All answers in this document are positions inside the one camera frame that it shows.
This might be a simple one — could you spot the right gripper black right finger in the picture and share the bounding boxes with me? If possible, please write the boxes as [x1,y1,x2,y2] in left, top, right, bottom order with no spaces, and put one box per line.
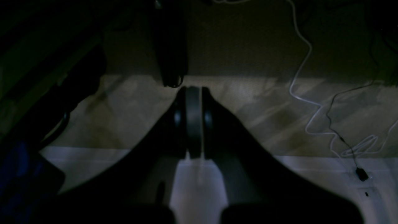
[202,87,364,224]

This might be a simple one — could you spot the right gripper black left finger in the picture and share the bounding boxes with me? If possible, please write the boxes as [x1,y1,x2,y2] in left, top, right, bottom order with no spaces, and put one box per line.
[38,87,187,224]

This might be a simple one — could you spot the black table leg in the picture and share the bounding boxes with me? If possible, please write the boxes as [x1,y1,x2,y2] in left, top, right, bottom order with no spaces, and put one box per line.
[150,0,188,88]

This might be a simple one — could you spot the thin black cable with plug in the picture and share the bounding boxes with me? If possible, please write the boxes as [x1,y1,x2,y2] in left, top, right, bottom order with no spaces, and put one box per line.
[326,31,383,182]

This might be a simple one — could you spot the white cable on floor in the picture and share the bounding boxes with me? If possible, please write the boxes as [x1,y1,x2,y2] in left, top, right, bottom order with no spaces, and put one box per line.
[215,0,398,159]

